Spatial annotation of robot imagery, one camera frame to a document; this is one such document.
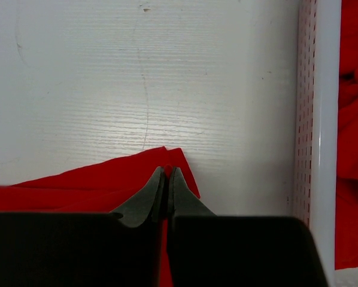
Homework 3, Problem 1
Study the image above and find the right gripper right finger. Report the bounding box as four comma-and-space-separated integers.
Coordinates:
167, 168, 328, 286

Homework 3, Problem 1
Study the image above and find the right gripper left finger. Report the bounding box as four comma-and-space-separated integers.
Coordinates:
0, 167, 166, 286

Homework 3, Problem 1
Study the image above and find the red t shirt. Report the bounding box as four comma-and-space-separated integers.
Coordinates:
0, 145, 202, 287

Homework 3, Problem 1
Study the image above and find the red t shirts pile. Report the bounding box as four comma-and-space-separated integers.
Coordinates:
335, 1, 358, 270

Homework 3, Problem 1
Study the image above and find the white plastic basket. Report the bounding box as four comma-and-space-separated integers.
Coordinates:
291, 1, 358, 286

